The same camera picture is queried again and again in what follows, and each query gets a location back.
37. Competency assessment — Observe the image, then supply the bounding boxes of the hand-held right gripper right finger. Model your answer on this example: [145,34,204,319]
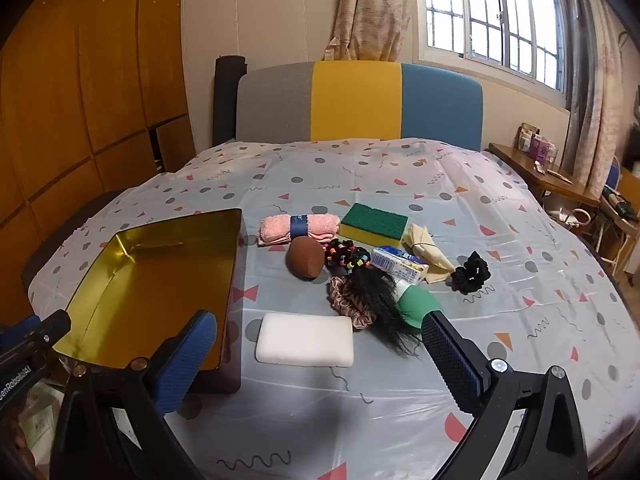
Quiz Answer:
[421,310,588,480]

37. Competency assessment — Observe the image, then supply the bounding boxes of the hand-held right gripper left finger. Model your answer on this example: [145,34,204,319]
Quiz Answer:
[50,310,218,480]

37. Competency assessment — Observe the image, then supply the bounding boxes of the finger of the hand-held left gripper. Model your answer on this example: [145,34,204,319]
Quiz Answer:
[0,309,72,361]

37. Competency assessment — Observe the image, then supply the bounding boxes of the gold tin box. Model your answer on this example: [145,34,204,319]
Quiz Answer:
[52,207,244,393]

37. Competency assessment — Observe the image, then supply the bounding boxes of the black scrunchie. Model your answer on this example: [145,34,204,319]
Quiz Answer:
[451,251,492,295]

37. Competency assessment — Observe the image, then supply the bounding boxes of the black hairpiece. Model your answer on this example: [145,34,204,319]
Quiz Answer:
[342,267,423,358]

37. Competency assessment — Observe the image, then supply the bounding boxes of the blue tissue packet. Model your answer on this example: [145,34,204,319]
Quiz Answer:
[370,246,430,286]

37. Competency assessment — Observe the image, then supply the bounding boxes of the beige gauze cloth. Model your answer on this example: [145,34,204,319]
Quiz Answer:
[402,222,457,285]

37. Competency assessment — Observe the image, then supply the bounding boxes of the pink satin scrunchie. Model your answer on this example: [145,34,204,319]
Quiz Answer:
[327,276,376,332]

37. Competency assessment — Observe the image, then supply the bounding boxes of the brown egg-shaped makeup sponge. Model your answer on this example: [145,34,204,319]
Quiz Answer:
[286,236,327,279]

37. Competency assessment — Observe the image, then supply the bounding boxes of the green and yellow sponge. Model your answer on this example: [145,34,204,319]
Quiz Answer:
[340,203,409,247]

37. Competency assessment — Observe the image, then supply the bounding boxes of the pink towel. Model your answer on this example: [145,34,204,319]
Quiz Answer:
[257,213,341,248]

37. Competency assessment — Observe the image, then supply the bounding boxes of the patterned plastic sheet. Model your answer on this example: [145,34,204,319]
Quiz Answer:
[27,136,631,480]

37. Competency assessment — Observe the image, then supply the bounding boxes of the wooden side desk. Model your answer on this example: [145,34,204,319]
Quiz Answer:
[487,142,601,208]

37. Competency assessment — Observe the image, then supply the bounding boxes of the black hair curler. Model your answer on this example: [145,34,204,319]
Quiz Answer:
[602,185,640,223]

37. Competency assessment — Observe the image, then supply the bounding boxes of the wooden wardrobe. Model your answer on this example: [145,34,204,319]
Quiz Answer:
[0,0,196,326]

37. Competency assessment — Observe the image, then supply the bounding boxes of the blue folding chair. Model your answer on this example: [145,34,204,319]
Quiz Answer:
[595,155,624,271]

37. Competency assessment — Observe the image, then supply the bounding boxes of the grey yellow blue headboard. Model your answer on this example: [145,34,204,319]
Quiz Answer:
[235,60,483,153]

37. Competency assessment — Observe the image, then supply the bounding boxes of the beige patterned curtain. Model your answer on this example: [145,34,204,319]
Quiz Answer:
[557,0,640,196]
[322,0,423,62]

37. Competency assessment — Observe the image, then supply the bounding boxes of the barred window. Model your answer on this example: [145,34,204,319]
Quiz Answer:
[417,0,571,93]

